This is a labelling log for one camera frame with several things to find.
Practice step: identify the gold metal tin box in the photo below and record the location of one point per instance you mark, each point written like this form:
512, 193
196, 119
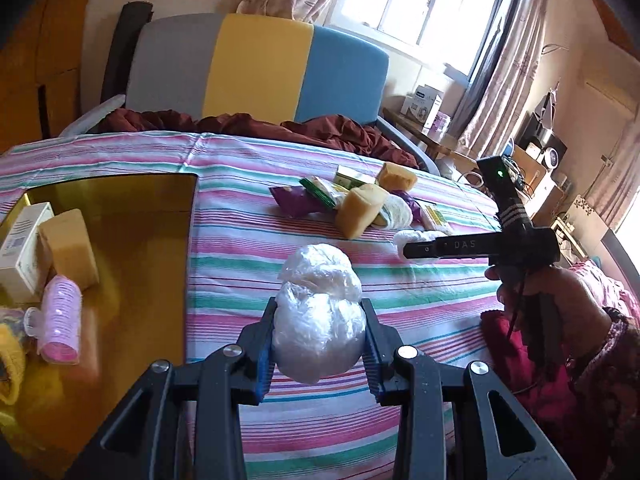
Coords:
138, 226

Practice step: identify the pink hair roller pack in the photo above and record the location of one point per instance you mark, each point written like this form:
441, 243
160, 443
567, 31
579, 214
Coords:
55, 326

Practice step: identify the wooden side desk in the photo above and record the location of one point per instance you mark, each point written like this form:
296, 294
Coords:
542, 197

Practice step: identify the white plastic bag ball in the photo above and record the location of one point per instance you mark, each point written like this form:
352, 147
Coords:
318, 325

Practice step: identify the green medicine box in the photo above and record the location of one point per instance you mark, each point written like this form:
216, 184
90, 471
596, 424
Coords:
350, 178

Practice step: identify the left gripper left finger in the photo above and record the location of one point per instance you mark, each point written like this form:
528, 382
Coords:
183, 422

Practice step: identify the green Weidan snack pack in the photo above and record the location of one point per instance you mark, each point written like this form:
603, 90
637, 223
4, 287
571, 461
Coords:
328, 194

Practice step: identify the maroon blanket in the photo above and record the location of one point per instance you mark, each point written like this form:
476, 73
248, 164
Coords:
336, 132

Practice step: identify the white pink cardboard box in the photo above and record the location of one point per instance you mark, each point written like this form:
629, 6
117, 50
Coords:
25, 260

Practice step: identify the purple snack packet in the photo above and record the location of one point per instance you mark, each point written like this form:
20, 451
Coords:
295, 202
412, 203

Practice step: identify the pink curtain right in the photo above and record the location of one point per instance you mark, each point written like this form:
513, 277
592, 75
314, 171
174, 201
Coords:
491, 108

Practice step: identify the wooden wardrobe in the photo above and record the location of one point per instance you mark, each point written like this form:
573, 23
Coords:
40, 70

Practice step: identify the grey yellow blue headboard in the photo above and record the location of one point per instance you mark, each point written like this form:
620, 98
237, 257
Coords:
273, 69

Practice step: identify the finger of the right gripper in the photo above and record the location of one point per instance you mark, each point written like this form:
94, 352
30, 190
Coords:
420, 250

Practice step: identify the person right hand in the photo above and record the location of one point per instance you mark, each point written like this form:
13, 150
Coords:
588, 329

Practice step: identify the striped bed sheet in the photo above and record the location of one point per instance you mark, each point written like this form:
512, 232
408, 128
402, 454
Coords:
190, 232

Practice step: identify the white appliance box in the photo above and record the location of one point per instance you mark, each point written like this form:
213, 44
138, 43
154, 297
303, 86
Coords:
422, 106

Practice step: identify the yellow knitted cloth bundle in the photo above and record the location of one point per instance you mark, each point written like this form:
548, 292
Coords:
13, 352

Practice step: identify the white sock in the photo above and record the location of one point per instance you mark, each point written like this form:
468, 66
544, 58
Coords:
402, 238

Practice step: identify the yellow sponge block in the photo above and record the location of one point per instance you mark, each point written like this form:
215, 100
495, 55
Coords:
394, 177
359, 208
66, 236

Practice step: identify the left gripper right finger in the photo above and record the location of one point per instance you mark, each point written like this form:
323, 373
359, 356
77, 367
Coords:
495, 437

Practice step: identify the red clothing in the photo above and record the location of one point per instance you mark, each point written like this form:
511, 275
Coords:
543, 391

